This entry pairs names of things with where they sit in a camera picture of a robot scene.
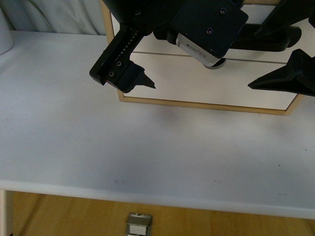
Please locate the black drawer handle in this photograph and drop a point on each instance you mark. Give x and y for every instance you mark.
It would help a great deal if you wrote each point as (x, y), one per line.
(217, 38)

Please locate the white plant pot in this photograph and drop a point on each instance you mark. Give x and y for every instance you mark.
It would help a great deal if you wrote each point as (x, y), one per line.
(6, 39)

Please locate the floor power outlet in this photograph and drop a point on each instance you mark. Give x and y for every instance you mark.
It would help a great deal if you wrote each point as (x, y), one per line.
(139, 224)

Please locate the grey curtain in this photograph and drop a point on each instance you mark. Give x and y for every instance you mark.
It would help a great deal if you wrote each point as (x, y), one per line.
(57, 16)

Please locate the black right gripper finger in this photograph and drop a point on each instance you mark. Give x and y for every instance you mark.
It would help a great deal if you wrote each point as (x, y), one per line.
(297, 76)
(115, 67)

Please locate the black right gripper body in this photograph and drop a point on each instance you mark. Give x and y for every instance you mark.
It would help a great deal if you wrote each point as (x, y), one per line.
(145, 16)

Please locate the white table leg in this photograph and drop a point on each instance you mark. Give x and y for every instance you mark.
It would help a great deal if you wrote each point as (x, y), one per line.
(6, 213)

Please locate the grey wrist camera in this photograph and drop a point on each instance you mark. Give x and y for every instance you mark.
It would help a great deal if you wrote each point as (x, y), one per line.
(201, 55)

